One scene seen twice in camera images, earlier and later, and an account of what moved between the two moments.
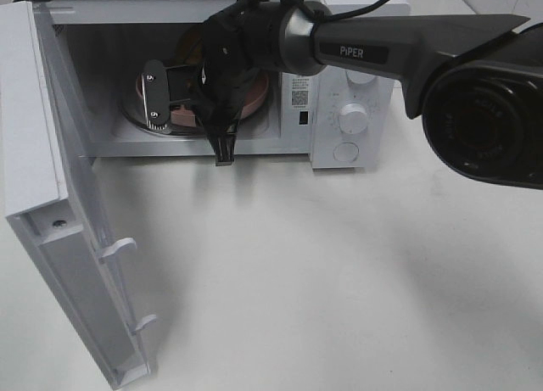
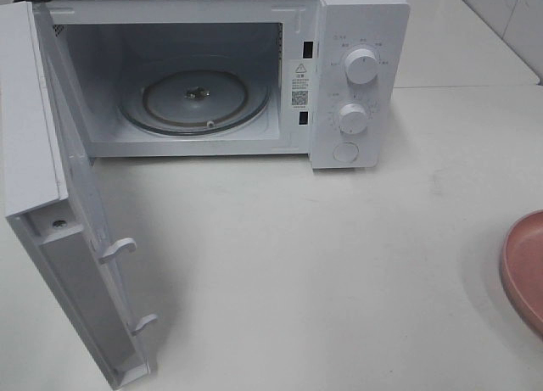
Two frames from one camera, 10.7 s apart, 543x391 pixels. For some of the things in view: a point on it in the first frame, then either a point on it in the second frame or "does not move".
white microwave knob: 352,118 does not move
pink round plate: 184,115 → 522,270
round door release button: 345,151 does not move
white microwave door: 48,193 does not move
